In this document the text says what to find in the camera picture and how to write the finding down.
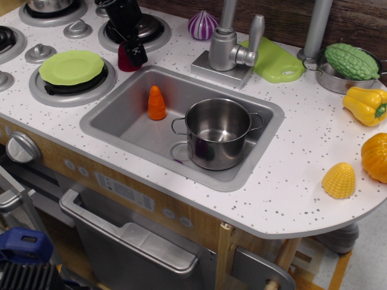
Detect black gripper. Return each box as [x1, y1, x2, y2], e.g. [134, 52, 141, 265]
[108, 12, 148, 67]

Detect dark red toy sweet potato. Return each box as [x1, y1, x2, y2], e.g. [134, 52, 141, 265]
[118, 42, 142, 72]

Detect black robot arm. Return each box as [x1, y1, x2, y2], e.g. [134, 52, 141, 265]
[94, 0, 148, 69]

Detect steel pot lid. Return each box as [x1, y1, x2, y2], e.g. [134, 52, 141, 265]
[110, 14, 162, 40]

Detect grey toy sink basin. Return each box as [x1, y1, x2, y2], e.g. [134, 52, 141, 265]
[80, 66, 285, 192]

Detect steel pot top left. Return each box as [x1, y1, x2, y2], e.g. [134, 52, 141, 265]
[27, 0, 73, 13]

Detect steel pot in sink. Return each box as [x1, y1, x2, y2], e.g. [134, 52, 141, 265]
[171, 98, 264, 170]

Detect small steel pot right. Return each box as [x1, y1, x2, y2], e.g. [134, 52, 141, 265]
[298, 49, 379, 94]

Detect black ribbed heat sink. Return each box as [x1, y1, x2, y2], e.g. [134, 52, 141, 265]
[1, 262, 65, 290]

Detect back right stove burner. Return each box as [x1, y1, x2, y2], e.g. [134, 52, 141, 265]
[98, 15, 172, 53]

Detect silver stove knob top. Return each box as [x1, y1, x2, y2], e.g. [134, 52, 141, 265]
[96, 7, 108, 18]

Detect silver stove knob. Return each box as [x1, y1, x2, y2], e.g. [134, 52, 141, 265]
[96, 7, 108, 18]
[0, 71, 15, 92]
[24, 43, 57, 64]
[63, 19, 93, 39]

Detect orange toy carrot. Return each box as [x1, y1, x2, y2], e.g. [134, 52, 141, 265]
[148, 85, 167, 120]

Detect silver stove knob upper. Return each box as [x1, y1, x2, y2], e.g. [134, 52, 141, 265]
[63, 19, 93, 39]

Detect purple white toy onion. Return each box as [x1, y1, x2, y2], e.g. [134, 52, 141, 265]
[187, 10, 218, 40]

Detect front stove burner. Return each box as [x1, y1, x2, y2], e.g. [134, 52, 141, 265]
[28, 59, 116, 108]

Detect light green toy plate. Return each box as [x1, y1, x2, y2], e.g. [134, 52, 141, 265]
[39, 50, 104, 86]

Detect back left stove burner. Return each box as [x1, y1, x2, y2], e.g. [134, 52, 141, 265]
[18, 1, 88, 28]

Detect silver toy faucet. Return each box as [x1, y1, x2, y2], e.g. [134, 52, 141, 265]
[191, 1, 265, 89]

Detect silver stove knob middle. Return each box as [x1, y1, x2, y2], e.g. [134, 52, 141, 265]
[24, 43, 57, 64]

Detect left edge stove burner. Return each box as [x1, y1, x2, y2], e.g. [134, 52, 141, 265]
[1, 26, 27, 65]

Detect silver stove knob left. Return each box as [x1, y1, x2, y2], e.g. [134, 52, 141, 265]
[0, 71, 15, 92]

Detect green toy cutting board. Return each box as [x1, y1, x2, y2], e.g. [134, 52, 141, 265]
[253, 37, 305, 83]

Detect silver round oven dial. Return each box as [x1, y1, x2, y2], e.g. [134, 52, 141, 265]
[5, 131, 42, 164]

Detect grey oven door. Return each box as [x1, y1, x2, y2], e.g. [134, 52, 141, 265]
[1, 145, 75, 232]

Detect grey vertical pole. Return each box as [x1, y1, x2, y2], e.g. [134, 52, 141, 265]
[298, 0, 333, 60]

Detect grey dishwasher door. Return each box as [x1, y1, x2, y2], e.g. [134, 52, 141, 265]
[59, 189, 216, 289]

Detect green toy bitter gourd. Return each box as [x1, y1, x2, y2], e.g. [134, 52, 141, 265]
[324, 43, 380, 81]

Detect blue clamp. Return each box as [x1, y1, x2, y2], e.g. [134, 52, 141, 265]
[1, 227, 53, 264]

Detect yellow toy bell pepper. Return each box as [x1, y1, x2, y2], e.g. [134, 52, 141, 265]
[342, 87, 386, 127]

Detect yellow toy corn piece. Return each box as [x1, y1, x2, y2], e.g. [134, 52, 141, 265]
[322, 163, 356, 199]

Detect grey cabinet door right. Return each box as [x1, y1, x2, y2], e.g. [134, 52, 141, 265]
[232, 246, 296, 289]

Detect orange toy pumpkin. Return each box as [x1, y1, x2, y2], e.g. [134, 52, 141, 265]
[361, 133, 386, 184]

